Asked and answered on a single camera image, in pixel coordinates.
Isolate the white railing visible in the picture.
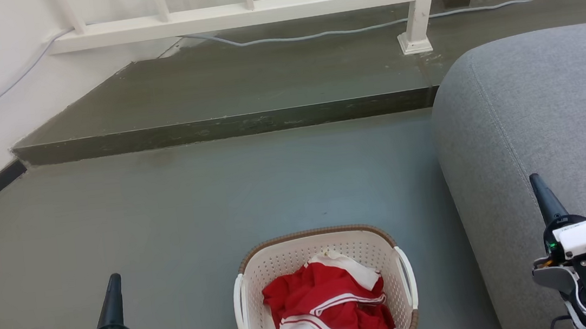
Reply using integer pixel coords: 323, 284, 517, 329
44, 0, 586, 93

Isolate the white brown-rimmed laundry basket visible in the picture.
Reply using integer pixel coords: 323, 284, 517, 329
227, 219, 422, 329

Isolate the red white-striped garment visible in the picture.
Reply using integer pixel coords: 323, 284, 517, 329
258, 244, 398, 329

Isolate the raised concrete step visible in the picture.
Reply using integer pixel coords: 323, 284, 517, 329
0, 0, 586, 168

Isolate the grey fabric sofa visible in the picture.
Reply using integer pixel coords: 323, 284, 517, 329
423, 22, 586, 329

